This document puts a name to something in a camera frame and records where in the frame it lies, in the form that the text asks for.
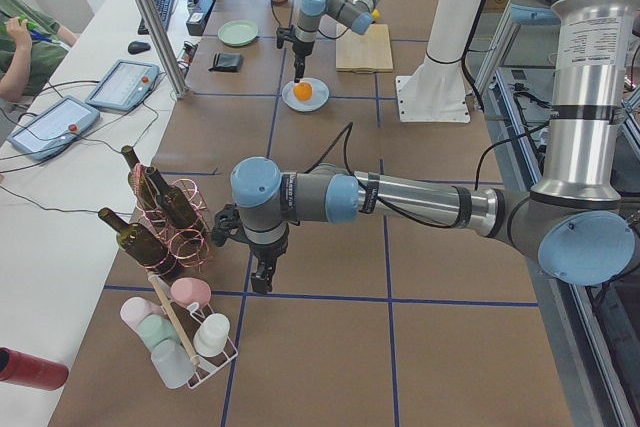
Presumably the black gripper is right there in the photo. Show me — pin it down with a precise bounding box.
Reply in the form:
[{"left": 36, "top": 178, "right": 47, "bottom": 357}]
[
  {"left": 276, "top": 25, "right": 315, "bottom": 83},
  {"left": 211, "top": 204, "right": 289, "bottom": 294}
]

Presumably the orange mandarin fruit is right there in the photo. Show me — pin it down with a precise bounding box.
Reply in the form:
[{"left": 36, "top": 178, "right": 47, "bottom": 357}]
[{"left": 292, "top": 82, "right": 313, "bottom": 102}]

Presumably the light blue plate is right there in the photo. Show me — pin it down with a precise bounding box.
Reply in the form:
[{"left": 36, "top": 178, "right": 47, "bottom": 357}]
[{"left": 282, "top": 78, "right": 329, "bottom": 113}]

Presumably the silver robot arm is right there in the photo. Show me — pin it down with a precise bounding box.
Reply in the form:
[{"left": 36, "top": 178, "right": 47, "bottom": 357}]
[
  {"left": 211, "top": 0, "right": 639, "bottom": 294},
  {"left": 276, "top": 0, "right": 380, "bottom": 83}
]

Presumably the pale green plate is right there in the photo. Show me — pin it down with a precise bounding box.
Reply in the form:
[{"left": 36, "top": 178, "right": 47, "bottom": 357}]
[{"left": 217, "top": 20, "right": 259, "bottom": 47}]

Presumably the bamboo cutting board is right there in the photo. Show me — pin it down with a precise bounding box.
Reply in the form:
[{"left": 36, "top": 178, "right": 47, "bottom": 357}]
[{"left": 336, "top": 24, "right": 394, "bottom": 73}]

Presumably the dark grey folded cloth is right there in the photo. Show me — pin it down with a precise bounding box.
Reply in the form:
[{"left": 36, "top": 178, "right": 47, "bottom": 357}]
[{"left": 209, "top": 52, "right": 244, "bottom": 73}]

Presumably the white cup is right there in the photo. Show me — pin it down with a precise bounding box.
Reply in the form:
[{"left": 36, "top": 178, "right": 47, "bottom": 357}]
[{"left": 193, "top": 313, "right": 230, "bottom": 357}]

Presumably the brown glass bottle middle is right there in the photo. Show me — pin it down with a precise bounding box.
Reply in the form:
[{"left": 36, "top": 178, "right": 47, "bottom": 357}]
[{"left": 145, "top": 166, "right": 206, "bottom": 241}]

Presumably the brown glass bottle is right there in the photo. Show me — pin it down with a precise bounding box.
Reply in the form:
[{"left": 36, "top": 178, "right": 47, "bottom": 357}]
[
  {"left": 145, "top": 166, "right": 206, "bottom": 241},
  {"left": 121, "top": 145, "right": 161, "bottom": 221},
  {"left": 98, "top": 207, "right": 181, "bottom": 281}
]

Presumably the black power box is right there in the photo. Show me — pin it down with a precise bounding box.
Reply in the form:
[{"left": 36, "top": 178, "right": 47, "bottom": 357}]
[{"left": 186, "top": 0, "right": 214, "bottom": 36}]

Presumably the mint green cup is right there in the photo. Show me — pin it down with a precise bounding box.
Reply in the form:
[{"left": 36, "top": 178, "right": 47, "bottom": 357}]
[{"left": 136, "top": 314, "right": 180, "bottom": 351}]

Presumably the pale grey cup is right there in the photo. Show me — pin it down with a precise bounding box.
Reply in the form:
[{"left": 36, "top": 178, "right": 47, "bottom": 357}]
[{"left": 151, "top": 339, "right": 196, "bottom": 389}]

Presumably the light pink cup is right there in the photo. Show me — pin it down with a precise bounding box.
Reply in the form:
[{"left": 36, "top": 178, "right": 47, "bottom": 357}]
[{"left": 120, "top": 297, "right": 164, "bottom": 331}]

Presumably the brown glass bottle front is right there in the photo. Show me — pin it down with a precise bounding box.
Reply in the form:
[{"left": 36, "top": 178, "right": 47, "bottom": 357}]
[{"left": 98, "top": 207, "right": 181, "bottom": 281}]

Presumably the brown glass bottle back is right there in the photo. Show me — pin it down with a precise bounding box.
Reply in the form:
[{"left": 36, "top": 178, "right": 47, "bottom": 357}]
[{"left": 121, "top": 145, "right": 161, "bottom": 221}]

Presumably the black keyboard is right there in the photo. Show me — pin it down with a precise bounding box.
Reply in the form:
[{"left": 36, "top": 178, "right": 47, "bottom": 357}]
[{"left": 153, "top": 0, "right": 175, "bottom": 30}]

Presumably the black computer mouse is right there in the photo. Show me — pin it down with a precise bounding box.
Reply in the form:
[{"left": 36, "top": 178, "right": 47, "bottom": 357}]
[{"left": 127, "top": 41, "right": 151, "bottom": 55}]

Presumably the teach pendant far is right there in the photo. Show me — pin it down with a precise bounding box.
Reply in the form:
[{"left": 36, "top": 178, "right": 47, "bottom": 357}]
[{"left": 86, "top": 59, "right": 160, "bottom": 113}]

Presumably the teach pendant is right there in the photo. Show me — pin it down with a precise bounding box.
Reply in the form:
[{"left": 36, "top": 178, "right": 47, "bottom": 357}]
[
  {"left": 86, "top": 59, "right": 160, "bottom": 113},
  {"left": 8, "top": 96, "right": 100, "bottom": 161}
]

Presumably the teach pendant near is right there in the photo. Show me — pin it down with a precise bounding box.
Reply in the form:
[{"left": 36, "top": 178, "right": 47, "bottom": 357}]
[{"left": 8, "top": 96, "right": 100, "bottom": 161}]

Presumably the red cylinder bottle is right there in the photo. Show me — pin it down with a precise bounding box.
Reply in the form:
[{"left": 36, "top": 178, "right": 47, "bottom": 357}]
[{"left": 1, "top": 347, "right": 69, "bottom": 391}]

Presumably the person in green shirt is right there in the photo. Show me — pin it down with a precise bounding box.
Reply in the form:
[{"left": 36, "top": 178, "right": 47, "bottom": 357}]
[{"left": 1, "top": 0, "right": 78, "bottom": 104}]

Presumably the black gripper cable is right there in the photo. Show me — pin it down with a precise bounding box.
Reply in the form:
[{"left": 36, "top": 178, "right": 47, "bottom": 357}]
[{"left": 299, "top": 121, "right": 496, "bottom": 231}]

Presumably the white wire cup rack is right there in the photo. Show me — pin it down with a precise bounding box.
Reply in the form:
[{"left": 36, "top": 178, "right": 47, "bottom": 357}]
[{"left": 148, "top": 275, "right": 238, "bottom": 390}]

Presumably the copper wire bottle rack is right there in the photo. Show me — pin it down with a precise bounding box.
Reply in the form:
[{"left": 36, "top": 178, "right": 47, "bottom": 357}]
[{"left": 128, "top": 163, "right": 213, "bottom": 272}]

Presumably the wooden rack handle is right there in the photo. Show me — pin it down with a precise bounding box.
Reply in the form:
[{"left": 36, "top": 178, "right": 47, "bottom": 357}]
[{"left": 148, "top": 274, "right": 200, "bottom": 367}]

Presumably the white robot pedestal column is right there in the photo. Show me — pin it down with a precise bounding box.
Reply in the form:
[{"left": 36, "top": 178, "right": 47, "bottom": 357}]
[{"left": 396, "top": 0, "right": 482, "bottom": 123}]

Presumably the aluminium frame post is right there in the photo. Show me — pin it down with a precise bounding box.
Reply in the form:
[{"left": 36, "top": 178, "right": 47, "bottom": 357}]
[{"left": 134, "top": 0, "right": 188, "bottom": 99}]

